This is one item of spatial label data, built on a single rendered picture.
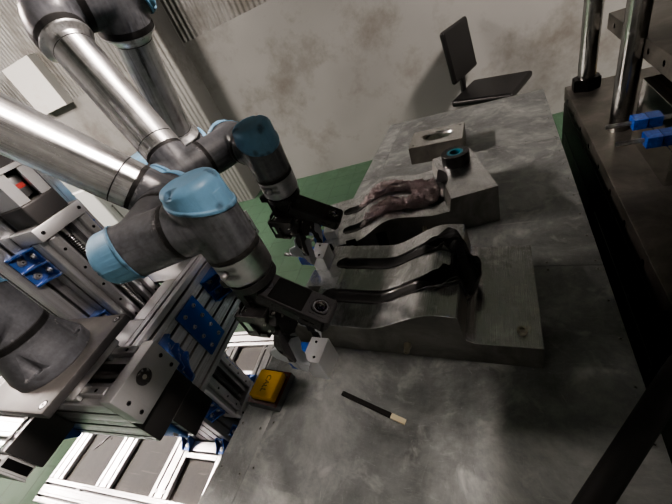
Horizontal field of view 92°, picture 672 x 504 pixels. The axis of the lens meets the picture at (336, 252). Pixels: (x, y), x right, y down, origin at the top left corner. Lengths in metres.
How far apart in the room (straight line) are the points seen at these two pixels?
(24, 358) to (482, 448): 0.83
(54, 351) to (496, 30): 3.29
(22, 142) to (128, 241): 0.20
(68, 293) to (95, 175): 0.57
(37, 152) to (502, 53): 3.20
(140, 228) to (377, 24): 3.01
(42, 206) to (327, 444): 0.81
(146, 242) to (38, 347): 0.46
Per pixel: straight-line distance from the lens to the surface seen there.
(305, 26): 3.41
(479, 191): 0.92
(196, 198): 0.39
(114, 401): 0.78
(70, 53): 0.81
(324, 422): 0.71
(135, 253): 0.45
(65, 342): 0.86
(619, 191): 1.12
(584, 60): 1.74
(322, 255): 0.80
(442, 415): 0.65
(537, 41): 3.44
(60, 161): 0.58
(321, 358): 0.58
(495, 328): 0.66
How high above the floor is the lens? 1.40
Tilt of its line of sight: 35 degrees down
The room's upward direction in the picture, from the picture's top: 25 degrees counter-clockwise
